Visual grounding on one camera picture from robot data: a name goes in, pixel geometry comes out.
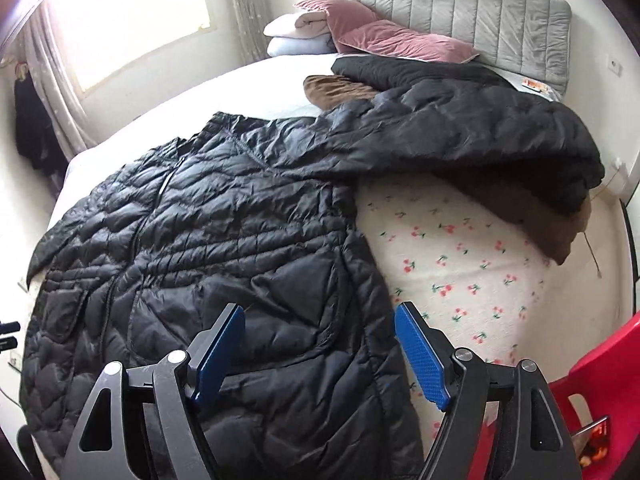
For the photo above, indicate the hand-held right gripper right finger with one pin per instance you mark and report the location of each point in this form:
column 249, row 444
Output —
column 422, row 355

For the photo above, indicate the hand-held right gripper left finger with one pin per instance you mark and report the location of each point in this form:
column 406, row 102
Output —
column 220, row 355

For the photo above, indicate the black quilted puffer jacket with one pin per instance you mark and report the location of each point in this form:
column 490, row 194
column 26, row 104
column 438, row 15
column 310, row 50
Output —
column 200, row 240

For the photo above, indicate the dark hanging clothes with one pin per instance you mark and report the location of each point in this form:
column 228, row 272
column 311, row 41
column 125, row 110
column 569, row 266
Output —
column 32, row 120

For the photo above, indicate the cherry print bed sheet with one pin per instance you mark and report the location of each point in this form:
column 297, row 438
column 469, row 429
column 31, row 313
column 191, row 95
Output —
column 460, row 265

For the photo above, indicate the red plastic chair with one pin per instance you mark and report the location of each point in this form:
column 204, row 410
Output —
column 595, row 390

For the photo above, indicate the brown fleece cloth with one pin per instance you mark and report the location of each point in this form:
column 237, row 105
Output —
column 550, row 230

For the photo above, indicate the pink velvet pillow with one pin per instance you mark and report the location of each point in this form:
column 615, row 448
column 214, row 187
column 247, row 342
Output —
column 340, row 15
column 410, row 40

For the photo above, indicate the white folded pillows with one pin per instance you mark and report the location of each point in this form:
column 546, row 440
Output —
column 295, row 35

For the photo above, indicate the sheer patterned curtain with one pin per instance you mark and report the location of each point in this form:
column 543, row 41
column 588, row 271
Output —
column 247, row 5
column 50, row 70

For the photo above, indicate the grey padded headboard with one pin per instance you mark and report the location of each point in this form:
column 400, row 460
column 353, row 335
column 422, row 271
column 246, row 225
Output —
column 480, row 15

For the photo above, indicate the window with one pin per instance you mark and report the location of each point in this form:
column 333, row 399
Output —
column 130, row 15

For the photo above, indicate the white wall socket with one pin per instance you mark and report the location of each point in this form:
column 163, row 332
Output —
column 613, row 65

